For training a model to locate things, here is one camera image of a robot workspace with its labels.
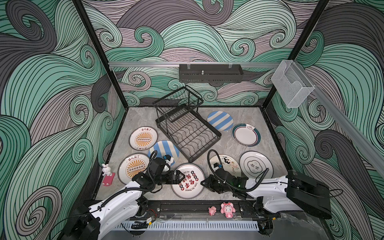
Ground black frame post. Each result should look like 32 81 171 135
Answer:
72 0 129 111

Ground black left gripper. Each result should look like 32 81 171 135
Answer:
153 169 186 185

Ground small pink pig toy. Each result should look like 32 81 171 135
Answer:
209 206 217 216

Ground red character pattern plate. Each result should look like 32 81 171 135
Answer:
172 164 205 199

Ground green red rimmed white plate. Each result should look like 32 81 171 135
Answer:
232 124 261 147

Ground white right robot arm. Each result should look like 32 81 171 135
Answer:
201 169 332 220

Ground orange sunburst plate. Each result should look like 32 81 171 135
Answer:
118 153 149 185
129 126 158 151

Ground blue white striped plate left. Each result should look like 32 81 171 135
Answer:
148 140 180 167

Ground orange sunburst plate upper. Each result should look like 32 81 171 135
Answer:
129 126 158 151

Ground orange sunburst plate lower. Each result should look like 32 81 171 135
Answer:
118 153 149 185

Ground large pink pig toy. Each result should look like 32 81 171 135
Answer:
221 202 236 219

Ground blue white striped plate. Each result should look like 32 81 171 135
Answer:
207 111 234 131
148 140 180 167

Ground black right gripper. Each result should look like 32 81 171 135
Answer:
198 175 234 195

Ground white green line plate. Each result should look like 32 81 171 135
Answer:
240 151 274 179

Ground blue white striped plate right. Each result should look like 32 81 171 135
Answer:
207 111 234 131

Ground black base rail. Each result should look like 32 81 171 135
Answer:
143 199 283 219

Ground white rabbit figurine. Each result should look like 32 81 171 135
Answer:
102 164 113 177

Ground aluminium wall rail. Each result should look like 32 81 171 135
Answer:
108 61 280 69

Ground white slotted cable duct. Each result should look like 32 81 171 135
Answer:
113 220 260 232

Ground black wire dish rack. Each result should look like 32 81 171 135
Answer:
152 86 222 163

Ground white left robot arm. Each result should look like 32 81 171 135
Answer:
58 155 186 240

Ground cream floral plate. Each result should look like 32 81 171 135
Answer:
209 153 242 177

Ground black wall shelf tray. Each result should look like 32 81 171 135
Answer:
179 65 244 84

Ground clear plastic wall holder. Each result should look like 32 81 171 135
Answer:
271 60 315 108

